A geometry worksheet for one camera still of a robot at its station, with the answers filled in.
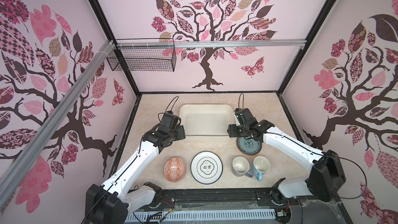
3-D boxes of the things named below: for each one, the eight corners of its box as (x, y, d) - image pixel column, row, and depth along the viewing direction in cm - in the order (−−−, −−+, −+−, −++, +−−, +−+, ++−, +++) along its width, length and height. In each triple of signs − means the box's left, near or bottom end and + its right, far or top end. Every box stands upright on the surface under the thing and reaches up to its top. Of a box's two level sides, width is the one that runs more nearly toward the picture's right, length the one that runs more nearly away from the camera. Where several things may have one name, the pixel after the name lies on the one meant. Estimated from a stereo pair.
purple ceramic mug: (232, 178, 81) (235, 174, 75) (230, 161, 87) (232, 156, 81) (249, 178, 81) (253, 174, 75) (246, 161, 87) (249, 156, 81)
